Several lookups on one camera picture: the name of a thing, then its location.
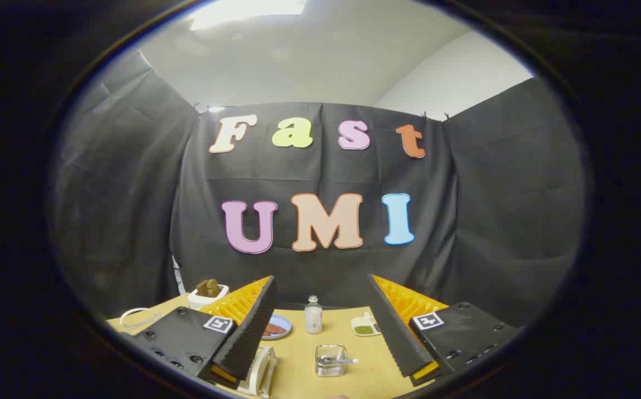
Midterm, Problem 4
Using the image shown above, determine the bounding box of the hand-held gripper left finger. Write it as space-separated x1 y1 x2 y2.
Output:
124 275 278 389

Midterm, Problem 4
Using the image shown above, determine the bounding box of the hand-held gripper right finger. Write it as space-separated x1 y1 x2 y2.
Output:
366 273 525 387

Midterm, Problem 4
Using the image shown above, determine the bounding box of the white dish rack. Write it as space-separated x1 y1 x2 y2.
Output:
236 346 278 399

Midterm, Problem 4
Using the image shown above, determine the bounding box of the metal wire basket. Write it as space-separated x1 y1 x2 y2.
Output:
314 344 349 378

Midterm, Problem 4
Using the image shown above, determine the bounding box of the small white dish green sauce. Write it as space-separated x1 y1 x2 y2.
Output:
350 313 382 337

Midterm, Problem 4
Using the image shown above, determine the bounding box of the blue plate with food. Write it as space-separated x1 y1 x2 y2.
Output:
262 314 293 340

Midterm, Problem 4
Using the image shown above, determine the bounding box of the white toaster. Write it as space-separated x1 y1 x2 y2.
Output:
187 284 230 310

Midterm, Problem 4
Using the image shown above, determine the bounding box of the clear bottle with white cap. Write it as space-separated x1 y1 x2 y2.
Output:
304 295 323 335

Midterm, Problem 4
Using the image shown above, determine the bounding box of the black backdrop cloth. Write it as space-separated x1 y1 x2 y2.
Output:
53 50 588 329

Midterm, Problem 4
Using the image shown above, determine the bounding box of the white wire hoop stand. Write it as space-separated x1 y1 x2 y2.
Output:
119 307 164 334

